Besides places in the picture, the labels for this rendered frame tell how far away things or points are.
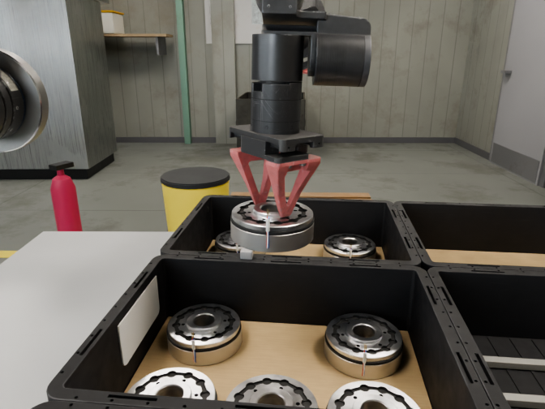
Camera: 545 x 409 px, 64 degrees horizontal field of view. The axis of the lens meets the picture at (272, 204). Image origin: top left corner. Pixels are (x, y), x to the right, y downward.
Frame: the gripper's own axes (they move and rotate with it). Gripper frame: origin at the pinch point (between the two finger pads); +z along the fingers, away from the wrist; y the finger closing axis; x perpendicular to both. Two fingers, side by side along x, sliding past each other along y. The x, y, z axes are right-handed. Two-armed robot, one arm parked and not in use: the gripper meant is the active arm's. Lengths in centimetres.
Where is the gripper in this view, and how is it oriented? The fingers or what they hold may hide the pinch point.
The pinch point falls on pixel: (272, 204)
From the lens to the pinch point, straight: 53.8
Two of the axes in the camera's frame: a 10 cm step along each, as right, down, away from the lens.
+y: -6.3, -2.7, 7.3
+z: -0.3, 9.4, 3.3
